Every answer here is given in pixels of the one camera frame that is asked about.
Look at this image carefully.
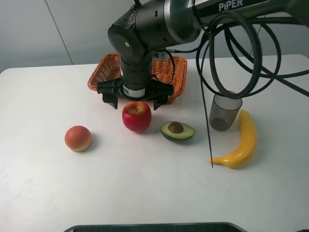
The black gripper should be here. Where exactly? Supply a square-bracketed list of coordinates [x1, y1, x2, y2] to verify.
[97, 78, 173, 110]

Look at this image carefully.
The red apple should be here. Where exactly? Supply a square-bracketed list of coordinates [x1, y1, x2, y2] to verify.
[122, 101, 152, 133]

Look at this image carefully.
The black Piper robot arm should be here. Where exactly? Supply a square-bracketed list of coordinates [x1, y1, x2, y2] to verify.
[97, 0, 309, 109]

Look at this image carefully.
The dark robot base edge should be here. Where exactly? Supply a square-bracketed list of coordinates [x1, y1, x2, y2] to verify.
[66, 223, 245, 232]

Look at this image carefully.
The orange wicker basket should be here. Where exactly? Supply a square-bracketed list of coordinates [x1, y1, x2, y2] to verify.
[87, 52, 187, 104]

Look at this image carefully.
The halved avocado with pit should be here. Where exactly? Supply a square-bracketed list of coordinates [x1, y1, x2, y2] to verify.
[160, 121, 196, 143]

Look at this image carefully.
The round bread bun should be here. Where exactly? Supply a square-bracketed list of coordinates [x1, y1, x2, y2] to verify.
[64, 125, 92, 152]

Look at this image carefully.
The grey translucent plastic cup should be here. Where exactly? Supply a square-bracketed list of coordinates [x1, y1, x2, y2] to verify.
[209, 94, 243, 131]

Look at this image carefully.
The yellow banana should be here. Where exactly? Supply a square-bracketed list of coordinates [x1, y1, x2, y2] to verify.
[209, 110, 257, 168]

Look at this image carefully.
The black looped cable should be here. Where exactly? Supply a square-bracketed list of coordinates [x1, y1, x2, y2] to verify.
[195, 11, 309, 100]

